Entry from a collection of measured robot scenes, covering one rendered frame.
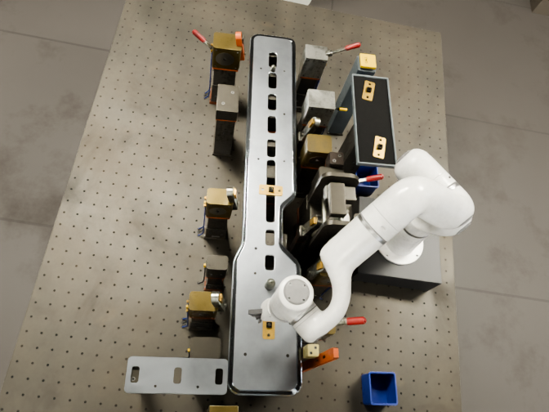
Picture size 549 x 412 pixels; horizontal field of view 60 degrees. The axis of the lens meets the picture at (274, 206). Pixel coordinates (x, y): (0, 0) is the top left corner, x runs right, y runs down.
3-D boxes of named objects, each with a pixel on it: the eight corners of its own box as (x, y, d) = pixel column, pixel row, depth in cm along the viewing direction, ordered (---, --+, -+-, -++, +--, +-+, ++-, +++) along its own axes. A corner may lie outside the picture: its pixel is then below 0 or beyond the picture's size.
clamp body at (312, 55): (287, 98, 222) (305, 43, 190) (313, 101, 224) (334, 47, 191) (287, 112, 219) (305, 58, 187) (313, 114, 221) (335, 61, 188)
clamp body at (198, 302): (181, 311, 176) (180, 288, 145) (214, 313, 178) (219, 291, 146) (180, 330, 173) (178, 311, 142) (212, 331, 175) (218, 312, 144)
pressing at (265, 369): (243, 33, 196) (244, 29, 195) (297, 39, 199) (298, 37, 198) (226, 395, 140) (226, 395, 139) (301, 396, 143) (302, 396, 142)
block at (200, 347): (182, 347, 171) (181, 335, 145) (216, 348, 173) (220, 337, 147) (180, 369, 168) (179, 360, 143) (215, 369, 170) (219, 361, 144)
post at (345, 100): (326, 119, 221) (355, 54, 181) (341, 121, 222) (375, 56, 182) (326, 134, 217) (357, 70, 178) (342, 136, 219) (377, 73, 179)
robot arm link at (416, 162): (434, 225, 162) (401, 190, 167) (462, 201, 160) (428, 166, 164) (426, 216, 115) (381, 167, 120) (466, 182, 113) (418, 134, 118)
